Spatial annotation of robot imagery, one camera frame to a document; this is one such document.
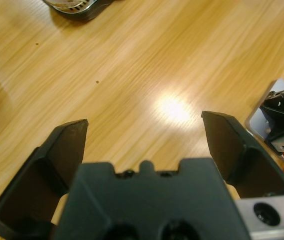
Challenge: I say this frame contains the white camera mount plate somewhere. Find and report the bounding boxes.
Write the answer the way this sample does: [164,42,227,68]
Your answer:
[244,78,284,181]

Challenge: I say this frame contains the metal drip tray grate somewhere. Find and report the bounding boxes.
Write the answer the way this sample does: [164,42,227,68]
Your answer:
[43,0,123,23]

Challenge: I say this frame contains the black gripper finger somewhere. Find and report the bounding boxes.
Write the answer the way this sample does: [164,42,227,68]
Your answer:
[0,119,89,238]
[201,111,284,200]

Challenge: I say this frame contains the black bracket with bolts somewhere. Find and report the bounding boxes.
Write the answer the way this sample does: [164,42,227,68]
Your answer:
[260,88,284,154]

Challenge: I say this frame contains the clear glass cup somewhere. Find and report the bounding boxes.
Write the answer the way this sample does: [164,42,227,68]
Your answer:
[47,0,90,8]

